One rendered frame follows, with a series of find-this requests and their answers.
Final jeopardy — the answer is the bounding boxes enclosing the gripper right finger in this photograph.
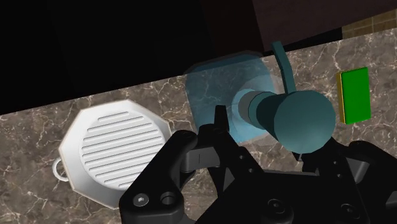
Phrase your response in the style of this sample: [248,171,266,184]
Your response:
[298,136,397,224]

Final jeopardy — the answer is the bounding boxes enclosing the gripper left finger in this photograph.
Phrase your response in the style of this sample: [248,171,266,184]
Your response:
[118,104,258,224]

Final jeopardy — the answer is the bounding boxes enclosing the white octagonal ribbed pan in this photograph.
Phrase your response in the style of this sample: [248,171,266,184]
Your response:
[52,99,172,209]

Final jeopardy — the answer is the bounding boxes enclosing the green and yellow sponge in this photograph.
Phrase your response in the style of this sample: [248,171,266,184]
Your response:
[336,67,372,125]

